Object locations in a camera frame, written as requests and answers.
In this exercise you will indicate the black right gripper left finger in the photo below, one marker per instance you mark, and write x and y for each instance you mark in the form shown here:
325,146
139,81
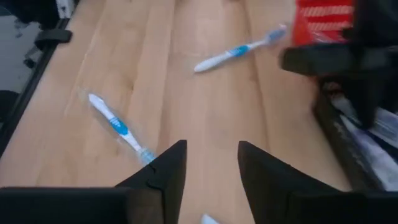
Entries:
164,186

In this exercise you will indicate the black table frame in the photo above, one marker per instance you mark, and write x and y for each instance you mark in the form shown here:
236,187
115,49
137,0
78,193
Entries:
28,90

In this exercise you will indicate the red plastic basket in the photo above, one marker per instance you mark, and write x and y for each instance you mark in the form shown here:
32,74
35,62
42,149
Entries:
320,18

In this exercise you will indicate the white toothpaste tube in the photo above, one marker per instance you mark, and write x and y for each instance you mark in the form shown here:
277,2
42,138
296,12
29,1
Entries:
390,124
382,161

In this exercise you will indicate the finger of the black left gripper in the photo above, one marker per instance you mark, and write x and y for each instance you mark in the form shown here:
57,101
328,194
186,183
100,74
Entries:
363,99

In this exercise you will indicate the blue white packaged toothbrush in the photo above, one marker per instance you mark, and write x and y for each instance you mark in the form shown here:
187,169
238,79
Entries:
239,50
119,126

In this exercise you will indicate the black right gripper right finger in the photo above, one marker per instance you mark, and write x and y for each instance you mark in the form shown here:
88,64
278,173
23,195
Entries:
264,186

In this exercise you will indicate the black plastic basket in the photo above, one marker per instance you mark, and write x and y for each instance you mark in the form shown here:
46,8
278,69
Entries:
343,149

